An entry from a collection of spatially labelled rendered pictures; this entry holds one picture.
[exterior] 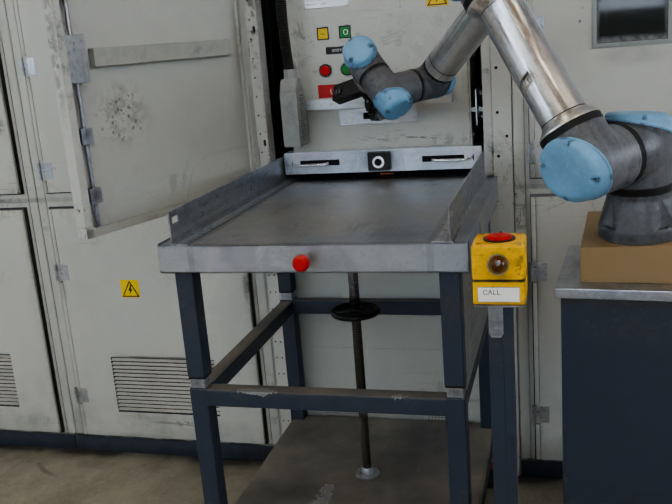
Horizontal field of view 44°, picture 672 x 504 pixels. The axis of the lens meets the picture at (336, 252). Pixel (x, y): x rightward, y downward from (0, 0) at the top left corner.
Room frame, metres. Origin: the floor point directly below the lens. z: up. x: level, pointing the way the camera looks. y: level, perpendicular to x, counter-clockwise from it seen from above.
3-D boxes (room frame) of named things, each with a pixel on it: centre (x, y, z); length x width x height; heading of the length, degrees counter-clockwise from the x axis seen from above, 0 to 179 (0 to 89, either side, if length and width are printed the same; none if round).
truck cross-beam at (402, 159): (2.26, -0.14, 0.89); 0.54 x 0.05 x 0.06; 74
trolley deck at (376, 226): (1.88, -0.04, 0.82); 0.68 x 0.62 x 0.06; 164
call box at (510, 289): (1.26, -0.25, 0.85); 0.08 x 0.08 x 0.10; 74
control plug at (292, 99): (2.24, 0.08, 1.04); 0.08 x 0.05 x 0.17; 164
